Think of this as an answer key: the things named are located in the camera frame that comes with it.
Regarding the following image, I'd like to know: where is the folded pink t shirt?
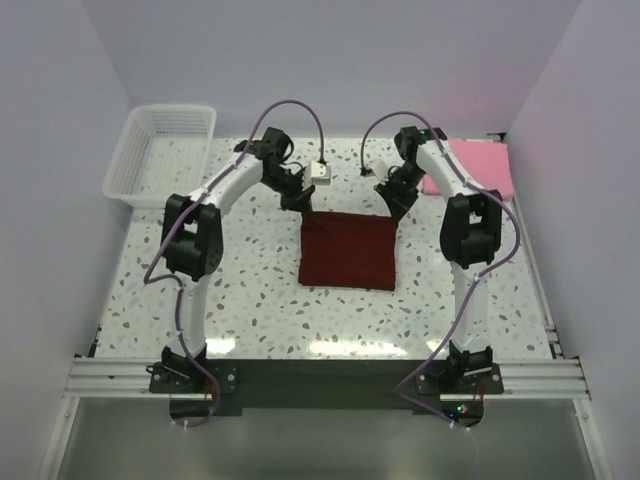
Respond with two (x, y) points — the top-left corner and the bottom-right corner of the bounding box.
(418, 138), (514, 201)

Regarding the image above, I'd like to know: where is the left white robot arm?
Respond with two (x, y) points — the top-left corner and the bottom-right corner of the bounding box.
(160, 127), (315, 392)

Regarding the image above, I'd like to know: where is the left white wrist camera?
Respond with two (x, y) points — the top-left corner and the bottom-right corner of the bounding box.
(304, 161), (331, 188)

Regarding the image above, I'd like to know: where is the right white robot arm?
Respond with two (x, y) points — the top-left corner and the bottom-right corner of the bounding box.
(374, 127), (502, 393)

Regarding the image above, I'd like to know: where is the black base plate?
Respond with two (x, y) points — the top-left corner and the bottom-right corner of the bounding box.
(146, 359), (505, 425)

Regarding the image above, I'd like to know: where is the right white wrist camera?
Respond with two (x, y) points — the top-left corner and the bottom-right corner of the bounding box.
(361, 159), (389, 183)

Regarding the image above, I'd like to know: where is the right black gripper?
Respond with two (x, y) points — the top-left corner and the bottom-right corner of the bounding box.
(377, 163), (426, 224)

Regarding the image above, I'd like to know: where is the dark red t shirt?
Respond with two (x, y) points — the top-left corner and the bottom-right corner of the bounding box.
(298, 212), (397, 291)

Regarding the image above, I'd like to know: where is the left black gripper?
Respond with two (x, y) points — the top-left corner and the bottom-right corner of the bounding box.
(262, 167), (316, 216)

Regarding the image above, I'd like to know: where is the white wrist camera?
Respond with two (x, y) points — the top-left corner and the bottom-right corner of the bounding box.
(304, 161), (331, 188)
(361, 159), (389, 183)

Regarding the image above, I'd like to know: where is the white plastic basket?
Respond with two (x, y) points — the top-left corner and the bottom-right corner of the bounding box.
(102, 104), (217, 209)

